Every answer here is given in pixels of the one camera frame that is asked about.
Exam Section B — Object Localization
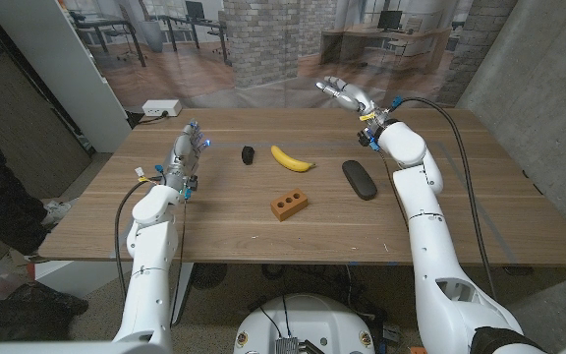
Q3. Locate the white cabinet panel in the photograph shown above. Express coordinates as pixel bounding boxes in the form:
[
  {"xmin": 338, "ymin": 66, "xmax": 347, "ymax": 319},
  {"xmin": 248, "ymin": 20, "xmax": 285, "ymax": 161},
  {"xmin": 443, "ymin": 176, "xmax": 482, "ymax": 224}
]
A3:
[{"xmin": 0, "ymin": 0, "xmax": 133, "ymax": 153}]

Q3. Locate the dark wooden door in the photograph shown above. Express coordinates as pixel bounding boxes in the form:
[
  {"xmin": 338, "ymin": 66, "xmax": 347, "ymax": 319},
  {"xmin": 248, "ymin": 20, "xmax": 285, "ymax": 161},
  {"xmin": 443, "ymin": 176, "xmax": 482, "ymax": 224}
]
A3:
[{"xmin": 0, "ymin": 0, "xmax": 92, "ymax": 198}]

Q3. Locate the black round fan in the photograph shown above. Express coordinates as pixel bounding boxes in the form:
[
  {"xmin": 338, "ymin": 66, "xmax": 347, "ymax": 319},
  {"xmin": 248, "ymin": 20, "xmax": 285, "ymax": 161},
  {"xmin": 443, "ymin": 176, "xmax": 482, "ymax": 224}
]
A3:
[{"xmin": 190, "ymin": 264, "xmax": 229, "ymax": 290}]

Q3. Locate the yellow banana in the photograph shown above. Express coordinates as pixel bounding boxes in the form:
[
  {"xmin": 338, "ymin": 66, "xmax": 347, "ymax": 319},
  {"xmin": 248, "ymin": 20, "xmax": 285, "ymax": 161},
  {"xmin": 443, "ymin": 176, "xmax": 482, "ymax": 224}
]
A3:
[{"xmin": 269, "ymin": 144, "xmax": 316, "ymax": 174}]

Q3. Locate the white power strip box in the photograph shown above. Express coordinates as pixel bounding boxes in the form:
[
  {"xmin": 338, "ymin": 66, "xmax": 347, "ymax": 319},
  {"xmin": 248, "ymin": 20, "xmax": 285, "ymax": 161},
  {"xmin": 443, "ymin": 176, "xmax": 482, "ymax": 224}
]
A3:
[{"xmin": 141, "ymin": 98, "xmax": 184, "ymax": 118}]

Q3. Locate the printed office backdrop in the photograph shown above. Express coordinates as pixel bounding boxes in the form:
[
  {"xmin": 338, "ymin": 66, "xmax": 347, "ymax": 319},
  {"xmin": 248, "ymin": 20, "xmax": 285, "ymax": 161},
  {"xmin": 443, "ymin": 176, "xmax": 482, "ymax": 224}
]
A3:
[{"xmin": 59, "ymin": 0, "xmax": 520, "ymax": 110}]

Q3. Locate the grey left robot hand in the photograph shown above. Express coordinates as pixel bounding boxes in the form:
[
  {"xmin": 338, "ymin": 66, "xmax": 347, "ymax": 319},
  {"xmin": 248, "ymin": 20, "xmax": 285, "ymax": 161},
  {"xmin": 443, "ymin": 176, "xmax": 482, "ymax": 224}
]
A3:
[{"xmin": 162, "ymin": 120, "xmax": 211, "ymax": 191}]

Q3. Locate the orange brick block with holes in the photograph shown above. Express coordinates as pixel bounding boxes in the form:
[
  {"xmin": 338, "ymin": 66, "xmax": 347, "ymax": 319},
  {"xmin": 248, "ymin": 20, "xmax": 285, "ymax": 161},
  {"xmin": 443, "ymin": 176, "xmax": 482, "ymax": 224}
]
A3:
[{"xmin": 269, "ymin": 188, "xmax": 310, "ymax": 223}]

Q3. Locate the white robot torso edge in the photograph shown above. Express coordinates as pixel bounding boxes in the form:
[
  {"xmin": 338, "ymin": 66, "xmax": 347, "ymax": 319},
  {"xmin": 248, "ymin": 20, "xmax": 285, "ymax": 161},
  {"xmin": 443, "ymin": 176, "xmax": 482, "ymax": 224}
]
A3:
[{"xmin": 0, "ymin": 341, "xmax": 174, "ymax": 354}]

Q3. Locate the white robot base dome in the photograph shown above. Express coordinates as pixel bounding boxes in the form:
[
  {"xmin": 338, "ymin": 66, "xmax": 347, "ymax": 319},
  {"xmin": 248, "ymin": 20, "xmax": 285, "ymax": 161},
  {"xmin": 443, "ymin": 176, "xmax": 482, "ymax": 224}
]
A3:
[{"xmin": 232, "ymin": 293, "xmax": 376, "ymax": 354}]

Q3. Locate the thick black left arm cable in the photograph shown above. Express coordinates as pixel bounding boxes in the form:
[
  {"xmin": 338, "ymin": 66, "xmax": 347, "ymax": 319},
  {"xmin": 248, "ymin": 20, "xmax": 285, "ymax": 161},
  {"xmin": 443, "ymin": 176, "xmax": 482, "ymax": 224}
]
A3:
[{"xmin": 113, "ymin": 177, "xmax": 164, "ymax": 304}]

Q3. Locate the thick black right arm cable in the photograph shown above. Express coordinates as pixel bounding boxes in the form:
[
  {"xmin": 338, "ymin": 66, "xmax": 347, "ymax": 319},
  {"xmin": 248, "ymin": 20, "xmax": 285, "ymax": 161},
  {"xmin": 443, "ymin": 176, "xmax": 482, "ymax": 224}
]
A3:
[{"xmin": 391, "ymin": 95, "xmax": 498, "ymax": 301}]

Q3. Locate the white table leg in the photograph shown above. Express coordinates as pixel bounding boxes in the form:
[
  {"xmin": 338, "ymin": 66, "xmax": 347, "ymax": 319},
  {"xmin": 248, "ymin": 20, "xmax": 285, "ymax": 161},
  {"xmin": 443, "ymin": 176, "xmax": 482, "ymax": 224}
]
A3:
[{"xmin": 170, "ymin": 263, "xmax": 196, "ymax": 326}]

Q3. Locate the black bag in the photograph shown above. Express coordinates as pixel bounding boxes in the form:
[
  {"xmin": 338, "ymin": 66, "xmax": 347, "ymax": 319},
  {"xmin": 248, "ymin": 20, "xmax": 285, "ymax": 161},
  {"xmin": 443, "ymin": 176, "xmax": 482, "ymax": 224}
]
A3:
[{"xmin": 0, "ymin": 280, "xmax": 90, "ymax": 343}]

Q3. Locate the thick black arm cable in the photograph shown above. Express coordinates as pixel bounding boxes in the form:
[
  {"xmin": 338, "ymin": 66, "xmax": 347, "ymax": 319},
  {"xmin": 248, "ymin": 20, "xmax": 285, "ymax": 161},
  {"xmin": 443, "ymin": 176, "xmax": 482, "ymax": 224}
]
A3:
[
  {"xmin": 113, "ymin": 177, "xmax": 164, "ymax": 304},
  {"xmin": 391, "ymin": 95, "xmax": 498, "ymax": 301}
]

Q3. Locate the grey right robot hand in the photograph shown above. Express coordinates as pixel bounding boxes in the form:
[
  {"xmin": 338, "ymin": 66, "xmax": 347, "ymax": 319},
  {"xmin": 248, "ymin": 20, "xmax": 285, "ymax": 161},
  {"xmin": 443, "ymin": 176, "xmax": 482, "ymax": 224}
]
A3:
[{"xmin": 314, "ymin": 76, "xmax": 377, "ymax": 117}]

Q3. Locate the black oblong glasses case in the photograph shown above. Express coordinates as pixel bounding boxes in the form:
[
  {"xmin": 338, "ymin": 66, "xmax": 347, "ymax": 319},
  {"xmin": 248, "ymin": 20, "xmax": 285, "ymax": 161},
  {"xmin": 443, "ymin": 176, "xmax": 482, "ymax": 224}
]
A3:
[{"xmin": 341, "ymin": 159, "xmax": 379, "ymax": 202}]

